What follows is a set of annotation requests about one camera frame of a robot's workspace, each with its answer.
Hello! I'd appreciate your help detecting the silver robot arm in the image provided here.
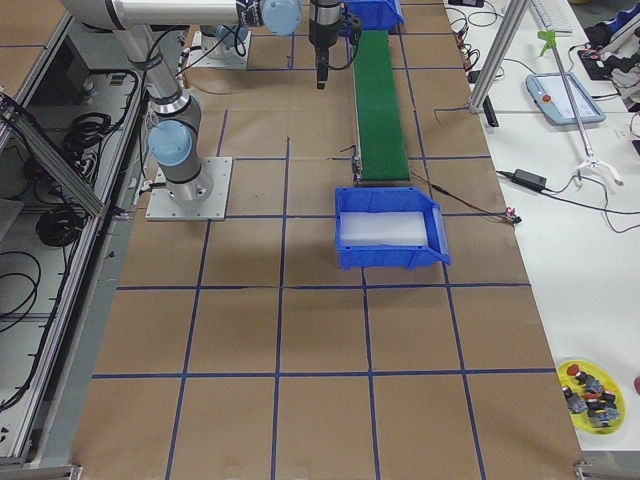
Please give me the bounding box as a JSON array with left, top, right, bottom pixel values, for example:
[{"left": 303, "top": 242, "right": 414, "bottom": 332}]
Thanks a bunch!
[
  {"left": 64, "top": 1, "right": 302, "bottom": 202},
  {"left": 200, "top": 24, "right": 250, "bottom": 58}
]

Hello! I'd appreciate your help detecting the blue plastic bin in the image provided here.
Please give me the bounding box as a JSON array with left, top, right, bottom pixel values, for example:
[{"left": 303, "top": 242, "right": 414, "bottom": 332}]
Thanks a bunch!
[
  {"left": 335, "top": 187, "right": 451, "bottom": 270},
  {"left": 345, "top": 0, "right": 404, "bottom": 31}
]

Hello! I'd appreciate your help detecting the black remote bar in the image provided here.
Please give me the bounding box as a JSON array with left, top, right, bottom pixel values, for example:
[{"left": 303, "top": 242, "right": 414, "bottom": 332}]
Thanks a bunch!
[{"left": 482, "top": 95, "right": 499, "bottom": 128}]

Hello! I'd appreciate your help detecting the black power adapter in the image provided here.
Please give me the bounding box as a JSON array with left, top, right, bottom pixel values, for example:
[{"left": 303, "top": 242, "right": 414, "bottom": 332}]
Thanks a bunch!
[{"left": 511, "top": 169, "right": 547, "bottom": 192}]

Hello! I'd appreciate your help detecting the green conveyor belt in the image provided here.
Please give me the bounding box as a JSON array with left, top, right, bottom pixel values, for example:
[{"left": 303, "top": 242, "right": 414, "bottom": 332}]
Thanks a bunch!
[{"left": 353, "top": 30, "right": 410, "bottom": 182}]

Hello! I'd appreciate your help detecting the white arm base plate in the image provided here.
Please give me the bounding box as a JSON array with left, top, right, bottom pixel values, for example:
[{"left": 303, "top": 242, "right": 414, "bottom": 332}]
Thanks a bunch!
[
  {"left": 186, "top": 30, "right": 251, "bottom": 70},
  {"left": 145, "top": 157, "right": 233, "bottom": 221}
]

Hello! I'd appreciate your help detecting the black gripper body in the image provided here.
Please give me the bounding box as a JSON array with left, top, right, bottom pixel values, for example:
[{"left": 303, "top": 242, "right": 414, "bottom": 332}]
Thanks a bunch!
[{"left": 309, "top": 0, "right": 361, "bottom": 48}]

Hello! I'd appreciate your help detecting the blue plastic bin right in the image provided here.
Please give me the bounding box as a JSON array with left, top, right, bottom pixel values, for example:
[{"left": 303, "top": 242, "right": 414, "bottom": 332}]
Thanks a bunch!
[{"left": 335, "top": 187, "right": 451, "bottom": 270}]

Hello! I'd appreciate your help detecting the green handled reacher grabber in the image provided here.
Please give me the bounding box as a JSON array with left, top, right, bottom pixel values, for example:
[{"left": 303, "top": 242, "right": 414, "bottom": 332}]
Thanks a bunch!
[{"left": 537, "top": 30, "right": 624, "bottom": 186}]

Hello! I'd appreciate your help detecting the blue teach pendant tablet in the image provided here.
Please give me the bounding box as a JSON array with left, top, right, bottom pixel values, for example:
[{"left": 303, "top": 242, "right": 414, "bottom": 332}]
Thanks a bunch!
[{"left": 525, "top": 72, "right": 606, "bottom": 125}]

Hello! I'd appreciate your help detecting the aluminium frame post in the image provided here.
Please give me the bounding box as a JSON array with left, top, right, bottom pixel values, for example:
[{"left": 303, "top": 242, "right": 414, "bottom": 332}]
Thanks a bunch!
[{"left": 469, "top": 0, "right": 529, "bottom": 113}]

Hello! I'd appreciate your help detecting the blue plastic bin left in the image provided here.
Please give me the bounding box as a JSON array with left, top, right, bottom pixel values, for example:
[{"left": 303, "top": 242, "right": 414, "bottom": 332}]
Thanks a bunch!
[{"left": 345, "top": 0, "right": 404, "bottom": 31}]

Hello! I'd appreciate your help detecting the white foam pad right bin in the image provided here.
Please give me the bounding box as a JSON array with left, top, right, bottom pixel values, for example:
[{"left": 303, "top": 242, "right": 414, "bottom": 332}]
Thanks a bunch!
[{"left": 337, "top": 211, "right": 428, "bottom": 247}]

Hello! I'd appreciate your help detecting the yellow bowl of buttons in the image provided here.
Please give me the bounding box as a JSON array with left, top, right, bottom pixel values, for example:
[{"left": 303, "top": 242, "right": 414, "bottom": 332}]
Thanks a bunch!
[{"left": 556, "top": 359, "right": 626, "bottom": 435}]

